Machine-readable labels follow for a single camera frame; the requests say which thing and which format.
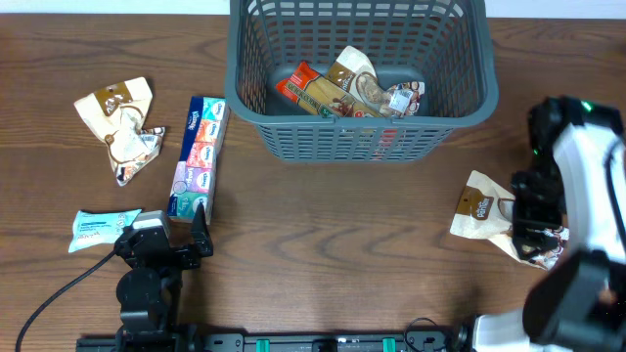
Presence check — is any colourful Kleenex tissue multipack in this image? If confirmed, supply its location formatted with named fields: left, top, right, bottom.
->
left=167, top=96, right=230, bottom=222

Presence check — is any beige brown Pan snack bag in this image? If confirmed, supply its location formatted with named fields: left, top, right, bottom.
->
left=450, top=170, right=569, bottom=271

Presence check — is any beige snack bag with barcode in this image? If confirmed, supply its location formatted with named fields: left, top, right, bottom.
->
left=326, top=46, right=425, bottom=117

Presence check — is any orange yellow pasta packet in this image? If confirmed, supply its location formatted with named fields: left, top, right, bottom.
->
left=276, top=62, right=380, bottom=117

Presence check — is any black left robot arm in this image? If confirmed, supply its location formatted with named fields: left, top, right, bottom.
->
left=114, top=204, right=213, bottom=334

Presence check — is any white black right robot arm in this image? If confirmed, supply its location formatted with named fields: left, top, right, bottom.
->
left=462, top=96, right=625, bottom=351

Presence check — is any light blue wipes packet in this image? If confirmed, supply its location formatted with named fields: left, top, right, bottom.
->
left=68, top=209, right=142, bottom=253

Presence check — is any crumpled beige snack bag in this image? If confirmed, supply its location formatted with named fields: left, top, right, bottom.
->
left=73, top=77, right=165, bottom=187

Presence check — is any grey plastic basket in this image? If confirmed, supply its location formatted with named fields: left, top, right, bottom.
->
left=225, top=0, right=499, bottom=162

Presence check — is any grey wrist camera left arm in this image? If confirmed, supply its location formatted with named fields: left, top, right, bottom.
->
left=131, top=210, right=170, bottom=234

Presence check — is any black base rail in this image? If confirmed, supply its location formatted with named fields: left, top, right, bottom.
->
left=74, top=327, right=473, bottom=352

